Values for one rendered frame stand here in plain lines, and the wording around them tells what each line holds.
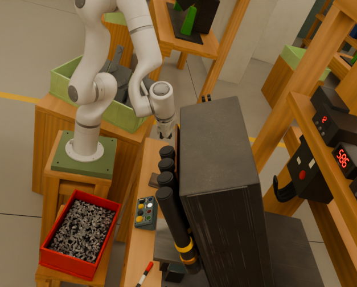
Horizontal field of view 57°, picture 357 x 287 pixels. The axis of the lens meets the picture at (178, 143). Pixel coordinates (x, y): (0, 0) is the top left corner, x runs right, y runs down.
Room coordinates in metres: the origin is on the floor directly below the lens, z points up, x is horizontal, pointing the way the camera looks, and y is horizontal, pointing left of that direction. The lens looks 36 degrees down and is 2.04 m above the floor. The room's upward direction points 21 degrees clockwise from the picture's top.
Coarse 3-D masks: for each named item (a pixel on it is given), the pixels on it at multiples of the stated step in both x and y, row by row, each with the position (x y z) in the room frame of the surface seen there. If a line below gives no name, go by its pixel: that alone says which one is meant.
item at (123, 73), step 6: (120, 48) 1.96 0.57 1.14; (114, 54) 1.96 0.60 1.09; (120, 54) 1.97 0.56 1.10; (114, 60) 1.95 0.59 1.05; (114, 66) 1.94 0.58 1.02; (120, 66) 1.94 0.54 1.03; (108, 72) 1.92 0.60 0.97; (114, 72) 1.92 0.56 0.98; (120, 72) 1.93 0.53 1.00; (126, 72) 1.93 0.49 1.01; (120, 78) 1.92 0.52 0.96; (126, 78) 1.92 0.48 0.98; (126, 84) 1.91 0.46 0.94; (120, 90) 1.84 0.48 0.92; (126, 90) 1.89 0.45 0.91; (120, 96) 1.83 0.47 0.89; (120, 102) 1.81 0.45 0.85
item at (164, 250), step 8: (160, 224) 0.76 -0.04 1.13; (160, 232) 0.72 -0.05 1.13; (168, 232) 0.74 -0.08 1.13; (160, 240) 0.69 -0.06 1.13; (168, 240) 0.71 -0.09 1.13; (160, 248) 0.66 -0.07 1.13; (168, 248) 0.68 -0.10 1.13; (176, 248) 0.69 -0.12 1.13; (160, 256) 0.64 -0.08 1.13; (168, 256) 0.65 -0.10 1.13; (176, 256) 0.66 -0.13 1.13; (200, 256) 0.69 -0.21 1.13; (176, 264) 0.64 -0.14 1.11
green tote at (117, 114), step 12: (72, 60) 1.91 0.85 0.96; (60, 72) 1.79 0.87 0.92; (72, 72) 1.93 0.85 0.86; (60, 84) 1.69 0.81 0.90; (60, 96) 1.68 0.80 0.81; (108, 108) 1.64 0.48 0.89; (120, 108) 1.63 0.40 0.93; (108, 120) 1.64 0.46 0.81; (120, 120) 1.63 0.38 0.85; (132, 120) 1.62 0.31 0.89; (144, 120) 1.77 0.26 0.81; (132, 132) 1.62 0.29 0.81
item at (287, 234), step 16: (272, 224) 0.85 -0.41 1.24; (288, 224) 0.88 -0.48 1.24; (272, 240) 0.77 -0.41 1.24; (288, 240) 0.80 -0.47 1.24; (304, 240) 0.83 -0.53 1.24; (272, 256) 0.71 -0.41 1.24; (288, 256) 0.73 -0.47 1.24; (304, 256) 0.76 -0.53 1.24; (288, 272) 0.67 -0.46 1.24; (304, 272) 0.70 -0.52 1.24
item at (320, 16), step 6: (330, 0) 7.96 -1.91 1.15; (324, 6) 7.96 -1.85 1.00; (324, 12) 7.94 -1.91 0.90; (318, 18) 7.85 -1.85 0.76; (324, 18) 7.72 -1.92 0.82; (354, 24) 6.85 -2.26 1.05; (312, 30) 7.95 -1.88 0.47; (354, 30) 6.79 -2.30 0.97; (306, 36) 7.98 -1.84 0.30; (348, 36) 6.80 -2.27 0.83; (354, 36) 6.72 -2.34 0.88; (306, 42) 7.80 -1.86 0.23; (342, 42) 6.85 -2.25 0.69; (348, 42) 6.64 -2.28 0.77; (354, 42) 6.54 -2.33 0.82; (354, 54) 7.03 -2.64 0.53
